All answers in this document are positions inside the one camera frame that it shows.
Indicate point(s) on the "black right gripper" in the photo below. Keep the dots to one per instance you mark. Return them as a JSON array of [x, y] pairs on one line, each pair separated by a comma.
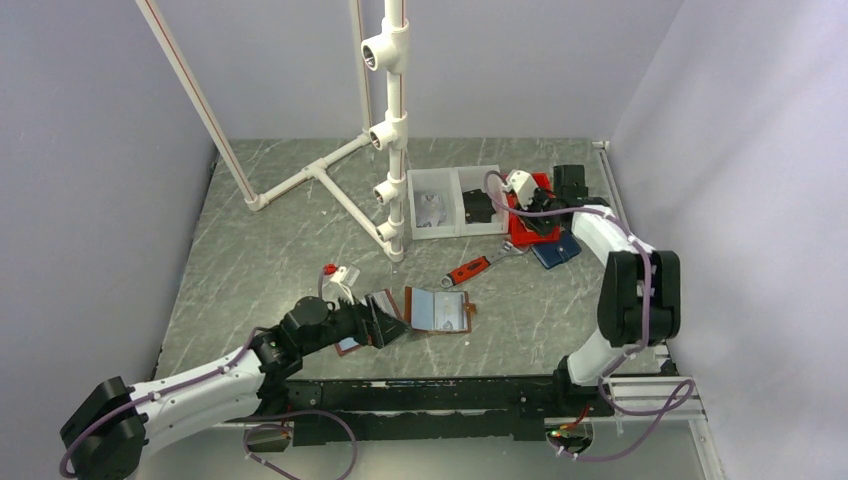
[[539, 228]]

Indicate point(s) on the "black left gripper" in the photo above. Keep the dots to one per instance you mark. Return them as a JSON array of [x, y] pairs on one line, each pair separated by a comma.
[[383, 326]]

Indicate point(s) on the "brown leather card holder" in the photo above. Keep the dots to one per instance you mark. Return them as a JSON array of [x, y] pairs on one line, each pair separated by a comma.
[[431, 312]]

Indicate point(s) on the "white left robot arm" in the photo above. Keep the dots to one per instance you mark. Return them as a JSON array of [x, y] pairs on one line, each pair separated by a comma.
[[118, 424]]

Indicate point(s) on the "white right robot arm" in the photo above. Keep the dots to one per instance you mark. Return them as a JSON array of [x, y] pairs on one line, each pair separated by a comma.
[[639, 300]]

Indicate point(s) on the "blue leather card holder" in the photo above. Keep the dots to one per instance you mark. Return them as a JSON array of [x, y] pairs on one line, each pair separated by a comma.
[[553, 254]]

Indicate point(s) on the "red plastic bin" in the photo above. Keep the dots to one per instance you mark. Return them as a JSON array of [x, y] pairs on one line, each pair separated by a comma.
[[519, 235]]

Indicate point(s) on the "black parts in bin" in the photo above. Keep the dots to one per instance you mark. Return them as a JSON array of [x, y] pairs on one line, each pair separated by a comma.
[[478, 207]]

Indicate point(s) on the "white two-compartment bin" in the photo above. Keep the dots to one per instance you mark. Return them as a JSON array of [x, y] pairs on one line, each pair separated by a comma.
[[450, 183]]

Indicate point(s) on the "silver items in bin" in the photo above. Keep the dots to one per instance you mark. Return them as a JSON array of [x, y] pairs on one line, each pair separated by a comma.
[[430, 210]]

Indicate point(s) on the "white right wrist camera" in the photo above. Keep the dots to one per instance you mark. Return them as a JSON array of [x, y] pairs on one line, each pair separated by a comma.
[[522, 184]]

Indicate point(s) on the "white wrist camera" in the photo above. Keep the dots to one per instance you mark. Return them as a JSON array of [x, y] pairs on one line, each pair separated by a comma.
[[522, 184], [337, 282]]

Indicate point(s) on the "red handled adjustable wrench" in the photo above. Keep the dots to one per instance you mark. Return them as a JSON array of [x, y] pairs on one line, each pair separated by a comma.
[[474, 267]]

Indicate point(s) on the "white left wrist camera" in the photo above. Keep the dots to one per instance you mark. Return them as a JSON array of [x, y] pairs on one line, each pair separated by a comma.
[[337, 282]]

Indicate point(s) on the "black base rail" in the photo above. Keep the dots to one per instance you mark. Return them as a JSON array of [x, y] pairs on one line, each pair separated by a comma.
[[522, 408]]

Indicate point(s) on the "white PVC pipe frame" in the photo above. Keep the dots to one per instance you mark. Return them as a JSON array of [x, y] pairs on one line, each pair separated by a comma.
[[387, 51]]

